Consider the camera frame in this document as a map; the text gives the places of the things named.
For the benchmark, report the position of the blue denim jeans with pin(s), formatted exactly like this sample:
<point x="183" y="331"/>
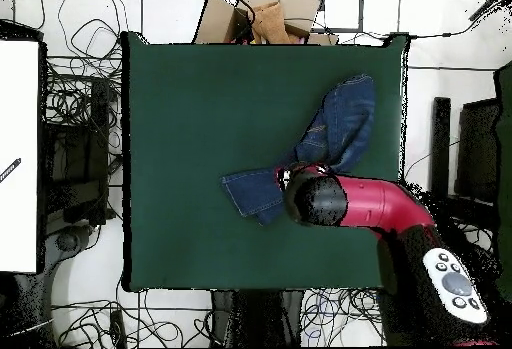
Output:
<point x="344" y="125"/>

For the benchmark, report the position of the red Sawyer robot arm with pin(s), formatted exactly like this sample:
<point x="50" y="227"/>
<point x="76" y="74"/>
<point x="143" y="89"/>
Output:
<point x="380" y="201"/>

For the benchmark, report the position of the black flat panel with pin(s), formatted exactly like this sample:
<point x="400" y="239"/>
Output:
<point x="478" y="153"/>

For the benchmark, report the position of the dark green table cloth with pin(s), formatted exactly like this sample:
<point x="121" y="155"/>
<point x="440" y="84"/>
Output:
<point x="180" y="85"/>

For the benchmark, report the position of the tan cloth in box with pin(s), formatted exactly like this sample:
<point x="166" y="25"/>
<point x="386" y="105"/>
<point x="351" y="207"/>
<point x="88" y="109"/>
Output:
<point x="270" y="23"/>

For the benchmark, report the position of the brown cardboard box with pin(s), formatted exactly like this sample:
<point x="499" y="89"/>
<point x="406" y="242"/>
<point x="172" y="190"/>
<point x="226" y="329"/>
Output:
<point x="216" y="21"/>

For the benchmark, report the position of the black equipment rack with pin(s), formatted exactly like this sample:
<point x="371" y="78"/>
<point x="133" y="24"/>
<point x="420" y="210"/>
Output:
<point x="80" y="157"/>

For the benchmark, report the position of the dark green cloth sheet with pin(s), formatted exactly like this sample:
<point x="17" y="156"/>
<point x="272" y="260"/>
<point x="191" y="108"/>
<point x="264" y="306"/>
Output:
<point x="506" y="165"/>

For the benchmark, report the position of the black power strip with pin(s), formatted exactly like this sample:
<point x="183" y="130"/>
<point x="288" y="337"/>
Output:
<point x="118" y="329"/>

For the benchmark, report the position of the white board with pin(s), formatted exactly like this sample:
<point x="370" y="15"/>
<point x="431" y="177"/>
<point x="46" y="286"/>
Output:
<point x="18" y="145"/>

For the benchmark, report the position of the black strip with white print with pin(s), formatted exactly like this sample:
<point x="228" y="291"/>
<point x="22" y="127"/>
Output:
<point x="10" y="170"/>

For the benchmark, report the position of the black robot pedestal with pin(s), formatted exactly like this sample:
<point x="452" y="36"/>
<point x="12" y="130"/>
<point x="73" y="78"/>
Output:
<point x="256" y="317"/>

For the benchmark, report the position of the black upright post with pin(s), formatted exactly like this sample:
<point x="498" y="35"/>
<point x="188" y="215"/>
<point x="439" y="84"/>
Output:
<point x="440" y="145"/>

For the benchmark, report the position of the dark metal frame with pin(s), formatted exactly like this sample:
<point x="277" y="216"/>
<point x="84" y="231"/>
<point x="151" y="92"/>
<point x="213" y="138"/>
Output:
<point x="361" y="9"/>

